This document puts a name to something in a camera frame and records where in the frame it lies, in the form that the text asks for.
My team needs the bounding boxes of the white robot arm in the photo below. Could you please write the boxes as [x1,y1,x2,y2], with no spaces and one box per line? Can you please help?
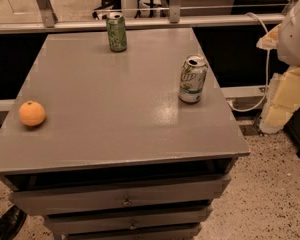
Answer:
[277,0,300,66]

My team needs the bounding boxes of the white 7up can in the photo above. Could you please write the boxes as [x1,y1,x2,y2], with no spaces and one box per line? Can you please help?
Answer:
[179,54,208,103]

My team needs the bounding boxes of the green soda can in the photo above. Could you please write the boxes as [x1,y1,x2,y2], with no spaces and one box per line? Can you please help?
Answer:
[106,12,127,52]

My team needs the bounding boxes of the grey drawer cabinet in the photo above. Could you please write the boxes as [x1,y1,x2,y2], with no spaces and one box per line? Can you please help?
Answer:
[0,27,251,240]

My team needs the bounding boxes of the top grey drawer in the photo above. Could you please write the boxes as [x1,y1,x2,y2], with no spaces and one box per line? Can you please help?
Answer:
[10,175,231,215]

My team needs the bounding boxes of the grey drawer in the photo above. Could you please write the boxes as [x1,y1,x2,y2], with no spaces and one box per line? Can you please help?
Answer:
[67,223,201,240]
[10,175,231,215]
[44,205,213,235]

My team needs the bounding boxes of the orange fruit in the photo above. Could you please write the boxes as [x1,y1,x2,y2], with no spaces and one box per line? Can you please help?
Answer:
[19,101,46,127]

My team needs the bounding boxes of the metal window railing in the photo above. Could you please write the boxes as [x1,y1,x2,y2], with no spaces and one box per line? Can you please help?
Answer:
[0,0,297,34]

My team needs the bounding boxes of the bottom grey drawer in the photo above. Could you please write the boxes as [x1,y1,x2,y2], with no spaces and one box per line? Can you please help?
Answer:
[67,223,201,240]

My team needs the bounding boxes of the middle grey drawer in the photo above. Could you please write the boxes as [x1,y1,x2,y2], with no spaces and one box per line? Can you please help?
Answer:
[44,205,213,235]

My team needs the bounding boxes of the black shoe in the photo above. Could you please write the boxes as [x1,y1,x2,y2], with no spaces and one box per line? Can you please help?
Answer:
[0,206,27,240]

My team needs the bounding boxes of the white cable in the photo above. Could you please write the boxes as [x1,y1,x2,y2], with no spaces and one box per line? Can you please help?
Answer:
[227,12,272,113]

